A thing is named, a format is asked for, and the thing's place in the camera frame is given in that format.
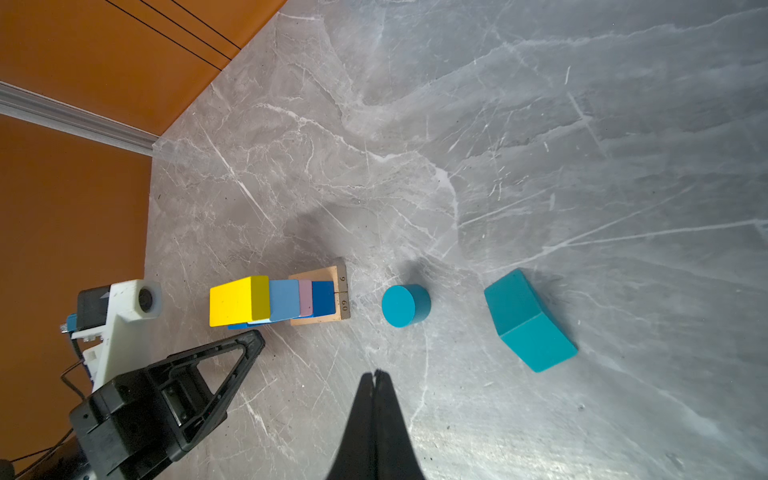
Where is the teal wood block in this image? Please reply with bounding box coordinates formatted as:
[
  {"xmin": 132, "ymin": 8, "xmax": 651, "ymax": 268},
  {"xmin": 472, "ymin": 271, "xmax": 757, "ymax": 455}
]
[{"xmin": 484, "ymin": 269, "xmax": 578, "ymax": 373}]

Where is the pink wood block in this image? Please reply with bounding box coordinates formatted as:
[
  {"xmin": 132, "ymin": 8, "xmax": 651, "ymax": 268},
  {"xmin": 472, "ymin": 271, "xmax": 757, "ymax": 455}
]
[{"xmin": 298, "ymin": 279, "xmax": 314, "ymax": 318}]

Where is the dark blue wood cube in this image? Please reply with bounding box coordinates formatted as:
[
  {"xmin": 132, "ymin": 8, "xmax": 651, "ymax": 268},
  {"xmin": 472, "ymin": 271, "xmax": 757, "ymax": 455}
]
[{"xmin": 312, "ymin": 281, "xmax": 336, "ymax": 318}]

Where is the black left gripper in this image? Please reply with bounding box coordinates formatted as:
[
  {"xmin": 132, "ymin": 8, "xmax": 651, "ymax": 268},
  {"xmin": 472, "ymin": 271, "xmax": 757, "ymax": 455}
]
[{"xmin": 70, "ymin": 330, "xmax": 265, "ymax": 479}]

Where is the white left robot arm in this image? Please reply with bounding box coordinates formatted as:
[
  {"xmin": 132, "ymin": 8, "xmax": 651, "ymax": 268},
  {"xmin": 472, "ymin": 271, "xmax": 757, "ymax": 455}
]
[{"xmin": 1, "ymin": 330, "xmax": 266, "ymax": 479}]

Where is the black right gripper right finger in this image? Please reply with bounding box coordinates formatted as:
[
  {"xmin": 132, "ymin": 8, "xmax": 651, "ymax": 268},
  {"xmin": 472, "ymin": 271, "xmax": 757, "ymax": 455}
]
[{"xmin": 374, "ymin": 370, "xmax": 425, "ymax": 480}]

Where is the teal wood cylinder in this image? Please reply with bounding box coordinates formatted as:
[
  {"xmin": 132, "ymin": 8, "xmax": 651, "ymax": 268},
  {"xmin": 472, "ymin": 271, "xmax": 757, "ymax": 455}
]
[{"xmin": 382, "ymin": 284, "xmax": 431, "ymax": 328}]

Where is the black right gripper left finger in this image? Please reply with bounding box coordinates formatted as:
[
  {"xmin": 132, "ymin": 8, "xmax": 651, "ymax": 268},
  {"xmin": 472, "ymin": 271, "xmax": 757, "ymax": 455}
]
[{"xmin": 327, "ymin": 372, "xmax": 376, "ymax": 480}]

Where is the light blue cube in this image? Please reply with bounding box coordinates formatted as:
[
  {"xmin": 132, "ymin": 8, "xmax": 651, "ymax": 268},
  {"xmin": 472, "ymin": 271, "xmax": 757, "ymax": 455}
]
[{"xmin": 269, "ymin": 280, "xmax": 301, "ymax": 323}]

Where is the natural wood block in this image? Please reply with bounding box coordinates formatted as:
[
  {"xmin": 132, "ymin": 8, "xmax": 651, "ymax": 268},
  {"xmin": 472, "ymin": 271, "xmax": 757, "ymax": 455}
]
[{"xmin": 288, "ymin": 258, "xmax": 351, "ymax": 326}]

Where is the yellow wood block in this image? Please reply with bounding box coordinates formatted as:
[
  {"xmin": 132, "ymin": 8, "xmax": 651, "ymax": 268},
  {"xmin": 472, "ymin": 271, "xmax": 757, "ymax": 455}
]
[{"xmin": 209, "ymin": 276, "xmax": 271, "ymax": 327}]

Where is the aluminium corner post left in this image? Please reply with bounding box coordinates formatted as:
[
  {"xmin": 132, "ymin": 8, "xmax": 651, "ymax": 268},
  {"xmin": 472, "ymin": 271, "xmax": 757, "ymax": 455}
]
[{"xmin": 1, "ymin": 82, "xmax": 159, "ymax": 157}]

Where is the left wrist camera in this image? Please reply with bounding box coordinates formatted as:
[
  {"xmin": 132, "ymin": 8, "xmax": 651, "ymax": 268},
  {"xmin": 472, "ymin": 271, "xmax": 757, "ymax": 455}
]
[{"xmin": 60, "ymin": 279, "xmax": 163, "ymax": 391}]

